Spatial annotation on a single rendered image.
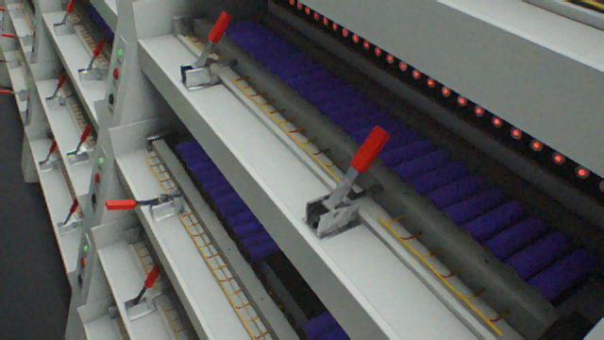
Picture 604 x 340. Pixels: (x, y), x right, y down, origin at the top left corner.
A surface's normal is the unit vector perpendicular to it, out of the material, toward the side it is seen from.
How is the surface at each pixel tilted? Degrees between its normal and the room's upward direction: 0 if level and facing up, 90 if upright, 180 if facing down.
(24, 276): 0
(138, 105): 90
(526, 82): 109
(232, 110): 19
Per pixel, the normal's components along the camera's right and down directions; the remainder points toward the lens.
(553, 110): -0.84, 0.29
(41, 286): 0.33, -0.84
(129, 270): 0.06, -0.79
